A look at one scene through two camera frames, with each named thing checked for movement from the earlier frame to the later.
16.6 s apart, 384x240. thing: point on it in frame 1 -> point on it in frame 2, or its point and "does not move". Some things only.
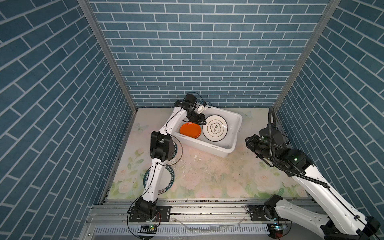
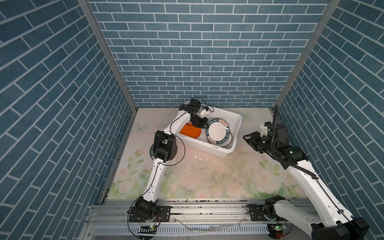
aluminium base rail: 191,212 does not move
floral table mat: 246,173 does not move
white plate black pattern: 215,128 -> 226,143
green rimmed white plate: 166,180 -> 218,131
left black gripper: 198,120 does not move
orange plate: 191,129 does not move
